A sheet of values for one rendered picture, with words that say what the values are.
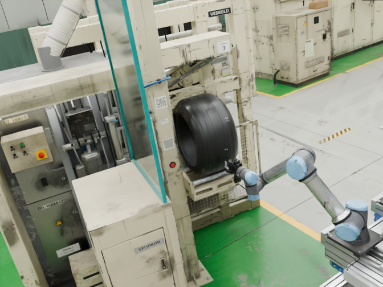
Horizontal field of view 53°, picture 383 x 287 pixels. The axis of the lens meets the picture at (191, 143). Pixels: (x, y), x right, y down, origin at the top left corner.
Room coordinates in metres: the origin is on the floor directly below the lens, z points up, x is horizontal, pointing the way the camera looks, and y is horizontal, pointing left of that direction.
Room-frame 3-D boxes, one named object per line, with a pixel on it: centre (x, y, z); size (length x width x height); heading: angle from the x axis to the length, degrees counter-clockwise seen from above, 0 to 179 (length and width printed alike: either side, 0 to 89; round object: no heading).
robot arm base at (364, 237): (1.75, -0.85, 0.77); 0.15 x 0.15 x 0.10
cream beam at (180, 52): (2.83, -0.08, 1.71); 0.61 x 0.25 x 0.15; 110
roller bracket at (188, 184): (2.44, 0.11, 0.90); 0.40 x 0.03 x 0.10; 20
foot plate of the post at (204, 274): (2.40, 0.17, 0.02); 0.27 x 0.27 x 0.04; 20
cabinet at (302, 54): (7.02, -2.28, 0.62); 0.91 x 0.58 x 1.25; 119
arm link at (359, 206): (1.75, -0.85, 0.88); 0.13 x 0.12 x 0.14; 141
